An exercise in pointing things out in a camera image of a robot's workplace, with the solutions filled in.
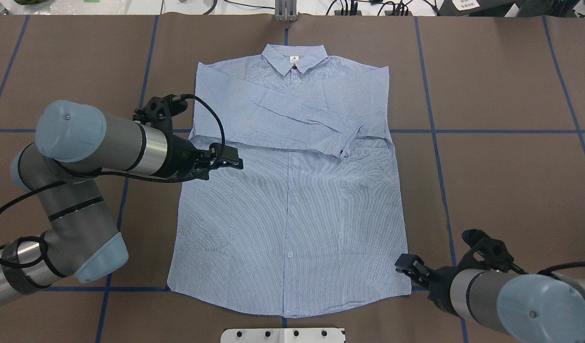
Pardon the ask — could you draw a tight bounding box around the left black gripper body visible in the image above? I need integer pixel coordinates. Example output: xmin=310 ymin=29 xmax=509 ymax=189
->
xmin=166 ymin=135 xmax=210 ymax=182

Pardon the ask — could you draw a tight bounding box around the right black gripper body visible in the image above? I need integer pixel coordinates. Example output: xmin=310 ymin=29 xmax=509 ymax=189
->
xmin=427 ymin=267 xmax=459 ymax=313

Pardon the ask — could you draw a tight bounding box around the light blue striped shirt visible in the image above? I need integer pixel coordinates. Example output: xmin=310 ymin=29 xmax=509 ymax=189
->
xmin=167 ymin=45 xmax=412 ymax=318

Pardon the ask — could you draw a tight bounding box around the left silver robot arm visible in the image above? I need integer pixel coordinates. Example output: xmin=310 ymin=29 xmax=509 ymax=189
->
xmin=0 ymin=94 xmax=244 ymax=306

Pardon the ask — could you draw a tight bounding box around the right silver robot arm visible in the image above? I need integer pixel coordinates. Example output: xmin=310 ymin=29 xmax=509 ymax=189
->
xmin=395 ymin=253 xmax=585 ymax=343

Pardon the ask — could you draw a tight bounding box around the green cloth pouch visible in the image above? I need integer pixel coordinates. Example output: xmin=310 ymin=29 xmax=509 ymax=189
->
xmin=14 ymin=0 xmax=46 ymax=6

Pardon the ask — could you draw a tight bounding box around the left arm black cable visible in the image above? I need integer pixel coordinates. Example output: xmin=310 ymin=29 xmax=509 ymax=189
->
xmin=0 ymin=93 xmax=226 ymax=270

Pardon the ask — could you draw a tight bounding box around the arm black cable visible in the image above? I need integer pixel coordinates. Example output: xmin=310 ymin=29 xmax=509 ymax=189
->
xmin=0 ymin=93 xmax=226 ymax=270
xmin=535 ymin=261 xmax=585 ymax=277

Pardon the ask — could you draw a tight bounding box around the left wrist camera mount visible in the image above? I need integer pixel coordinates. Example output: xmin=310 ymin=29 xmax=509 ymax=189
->
xmin=132 ymin=95 xmax=188 ymax=134

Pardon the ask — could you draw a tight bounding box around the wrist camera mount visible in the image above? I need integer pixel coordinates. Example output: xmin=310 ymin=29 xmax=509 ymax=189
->
xmin=457 ymin=229 xmax=527 ymax=275
xmin=132 ymin=95 xmax=188 ymax=134

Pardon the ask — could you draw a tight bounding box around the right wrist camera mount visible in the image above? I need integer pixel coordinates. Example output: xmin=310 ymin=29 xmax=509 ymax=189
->
xmin=457 ymin=229 xmax=527 ymax=275

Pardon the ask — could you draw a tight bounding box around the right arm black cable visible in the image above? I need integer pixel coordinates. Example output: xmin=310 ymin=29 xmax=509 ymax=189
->
xmin=535 ymin=261 xmax=585 ymax=277

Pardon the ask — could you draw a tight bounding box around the aluminium frame post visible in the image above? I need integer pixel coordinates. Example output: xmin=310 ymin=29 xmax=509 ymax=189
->
xmin=274 ymin=0 xmax=298 ymax=22

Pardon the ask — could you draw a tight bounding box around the white pedestal column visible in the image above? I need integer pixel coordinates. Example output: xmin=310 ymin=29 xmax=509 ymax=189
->
xmin=220 ymin=327 xmax=347 ymax=343

